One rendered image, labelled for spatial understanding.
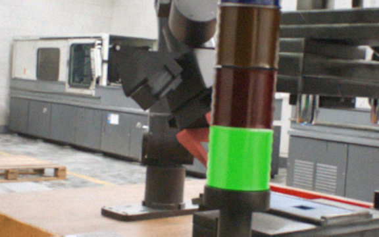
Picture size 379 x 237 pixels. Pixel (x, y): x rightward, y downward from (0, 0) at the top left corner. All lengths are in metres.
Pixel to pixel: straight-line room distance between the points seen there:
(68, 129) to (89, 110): 0.64
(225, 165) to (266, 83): 0.05
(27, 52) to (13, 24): 0.80
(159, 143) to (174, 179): 0.07
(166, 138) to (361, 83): 0.44
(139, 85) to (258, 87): 0.37
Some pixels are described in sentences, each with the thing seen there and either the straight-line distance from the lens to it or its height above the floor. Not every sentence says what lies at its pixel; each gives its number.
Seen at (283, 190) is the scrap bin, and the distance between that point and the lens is 1.05.
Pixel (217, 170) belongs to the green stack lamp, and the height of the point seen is 1.06.
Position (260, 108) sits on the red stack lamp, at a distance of 0.39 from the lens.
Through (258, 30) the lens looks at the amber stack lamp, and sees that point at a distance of 0.39.
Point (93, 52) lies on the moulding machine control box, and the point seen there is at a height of 1.40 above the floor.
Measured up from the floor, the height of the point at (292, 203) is 0.99.
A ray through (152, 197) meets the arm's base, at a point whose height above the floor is 0.93.
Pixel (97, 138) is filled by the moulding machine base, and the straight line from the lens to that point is 9.65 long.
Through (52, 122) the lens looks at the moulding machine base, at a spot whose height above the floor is 0.35.
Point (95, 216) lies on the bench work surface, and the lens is 1.05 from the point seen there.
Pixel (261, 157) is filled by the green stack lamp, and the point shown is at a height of 1.07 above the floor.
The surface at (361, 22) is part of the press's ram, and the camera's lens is 0.62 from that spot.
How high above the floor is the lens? 1.11
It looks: 3 degrees down
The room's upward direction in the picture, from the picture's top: 4 degrees clockwise
